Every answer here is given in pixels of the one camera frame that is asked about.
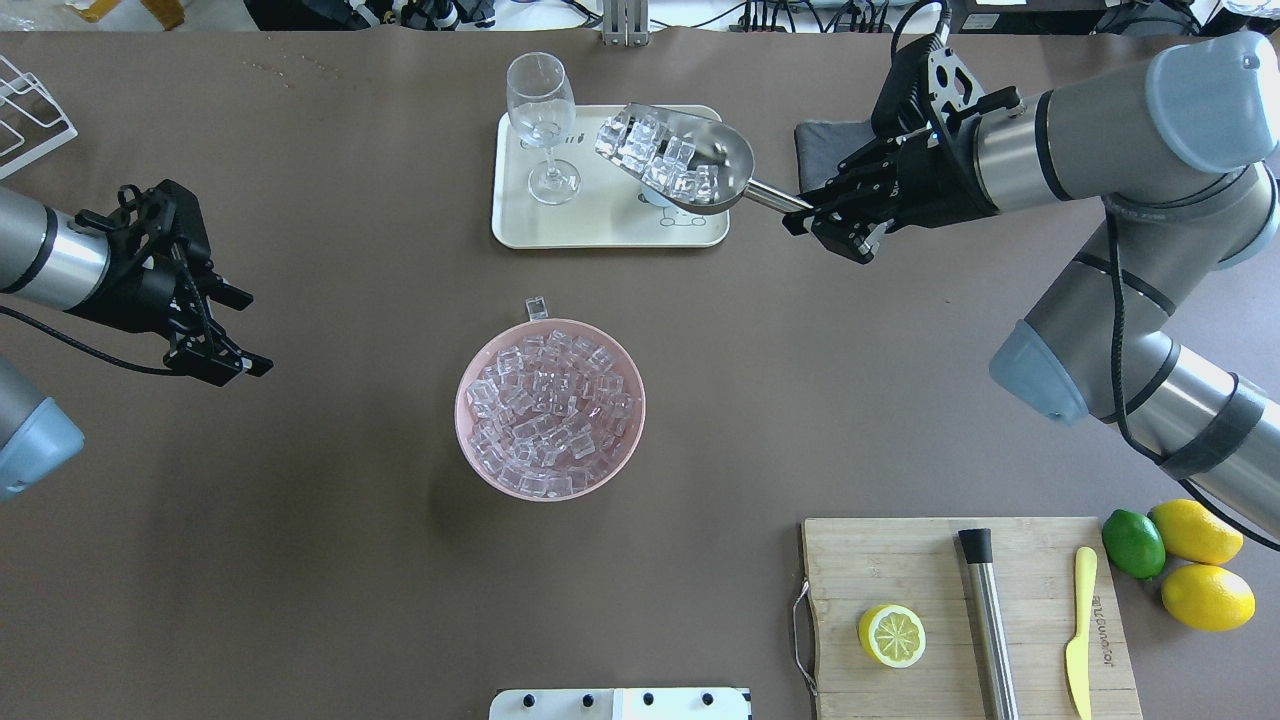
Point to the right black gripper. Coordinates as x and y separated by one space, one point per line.
935 178

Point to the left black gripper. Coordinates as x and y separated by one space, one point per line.
137 295

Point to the metal ice scoop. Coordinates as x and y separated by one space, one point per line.
736 158

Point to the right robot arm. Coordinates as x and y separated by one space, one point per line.
1175 149

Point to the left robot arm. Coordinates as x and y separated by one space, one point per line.
50 263

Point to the blue cup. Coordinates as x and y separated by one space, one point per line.
656 198

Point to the ice cubes in scoop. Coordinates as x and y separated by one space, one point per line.
665 149

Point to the loose ice cube right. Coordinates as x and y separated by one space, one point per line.
536 309

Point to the pile of clear ice cubes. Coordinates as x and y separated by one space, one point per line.
550 420

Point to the grey folded cloth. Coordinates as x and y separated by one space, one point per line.
822 144

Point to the cream rabbit tray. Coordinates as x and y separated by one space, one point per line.
610 211

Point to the clear wine glass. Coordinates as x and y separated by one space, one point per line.
542 112

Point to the pink bowl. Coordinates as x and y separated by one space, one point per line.
470 440

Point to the steel muddler black tip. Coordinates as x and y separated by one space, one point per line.
976 545

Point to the bamboo cutting board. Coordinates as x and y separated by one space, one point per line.
855 564

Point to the half lemon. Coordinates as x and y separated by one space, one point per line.
892 635

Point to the green lime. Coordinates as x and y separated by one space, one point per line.
1133 544

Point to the upper yellow lemon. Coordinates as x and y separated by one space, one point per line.
1191 532

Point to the yellow lemon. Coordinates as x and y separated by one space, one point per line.
1191 532
1208 598

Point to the yellow plastic knife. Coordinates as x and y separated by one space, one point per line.
1077 653

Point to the lower yellow lemon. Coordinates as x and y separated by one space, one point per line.
1208 598

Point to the white wire cup rack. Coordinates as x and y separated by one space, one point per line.
33 124

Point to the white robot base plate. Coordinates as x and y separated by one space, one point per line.
694 702

